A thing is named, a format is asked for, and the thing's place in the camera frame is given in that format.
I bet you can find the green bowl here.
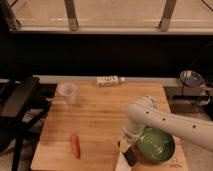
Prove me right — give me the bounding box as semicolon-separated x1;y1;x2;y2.
136;127;175;163

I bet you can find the white labelled bottle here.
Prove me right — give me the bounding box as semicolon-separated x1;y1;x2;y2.
96;76;125;87

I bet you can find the wooden cutting board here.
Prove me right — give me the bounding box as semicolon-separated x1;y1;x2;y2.
30;81;190;171

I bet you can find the orange carrot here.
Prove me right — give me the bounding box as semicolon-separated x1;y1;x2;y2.
71;134;80;158

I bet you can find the round blue-grey dish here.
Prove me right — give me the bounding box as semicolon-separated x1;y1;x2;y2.
180;70;204;87

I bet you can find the black eraser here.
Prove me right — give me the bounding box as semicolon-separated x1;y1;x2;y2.
124;149;137;166

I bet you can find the clear plastic measuring cup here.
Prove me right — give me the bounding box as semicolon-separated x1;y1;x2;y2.
54;83;77;105

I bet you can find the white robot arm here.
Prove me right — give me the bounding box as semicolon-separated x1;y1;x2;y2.
123;96;213;152

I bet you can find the white sponge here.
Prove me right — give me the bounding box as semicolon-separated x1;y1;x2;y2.
115;154;132;171

